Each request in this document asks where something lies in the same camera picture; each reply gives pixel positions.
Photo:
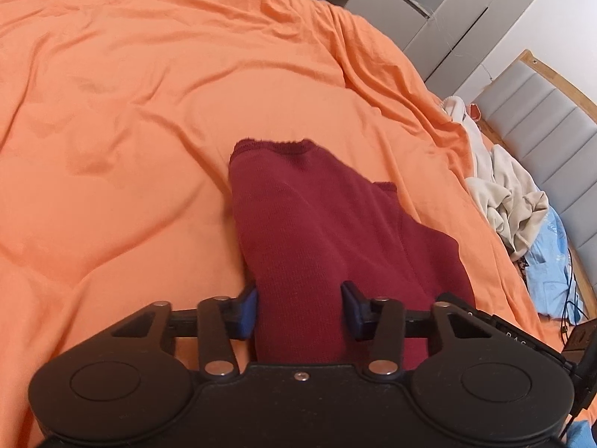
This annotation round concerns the orange bed cover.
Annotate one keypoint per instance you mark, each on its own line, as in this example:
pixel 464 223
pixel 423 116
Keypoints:
pixel 140 126

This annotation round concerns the white shelf cabinet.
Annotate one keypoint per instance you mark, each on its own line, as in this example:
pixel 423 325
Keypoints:
pixel 471 14

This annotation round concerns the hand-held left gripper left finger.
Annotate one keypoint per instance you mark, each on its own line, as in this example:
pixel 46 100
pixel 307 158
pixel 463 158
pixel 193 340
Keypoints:
pixel 246 312

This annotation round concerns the maroon knit garment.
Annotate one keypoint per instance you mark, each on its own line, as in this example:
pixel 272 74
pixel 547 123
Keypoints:
pixel 326 252

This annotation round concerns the cream crumpled garment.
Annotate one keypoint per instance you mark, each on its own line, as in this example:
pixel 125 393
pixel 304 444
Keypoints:
pixel 499 186

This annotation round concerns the blue cloth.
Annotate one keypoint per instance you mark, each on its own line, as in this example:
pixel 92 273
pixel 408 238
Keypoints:
pixel 583 435

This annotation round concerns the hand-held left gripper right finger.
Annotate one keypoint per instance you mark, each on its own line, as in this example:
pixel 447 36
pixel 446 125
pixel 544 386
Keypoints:
pixel 352 310

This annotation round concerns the grey padded wooden-framed panel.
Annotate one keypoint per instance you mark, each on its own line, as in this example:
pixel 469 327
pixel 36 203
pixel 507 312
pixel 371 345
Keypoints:
pixel 545 121

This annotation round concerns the light blue shirt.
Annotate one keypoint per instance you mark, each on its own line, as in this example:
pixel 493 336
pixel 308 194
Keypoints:
pixel 550 266

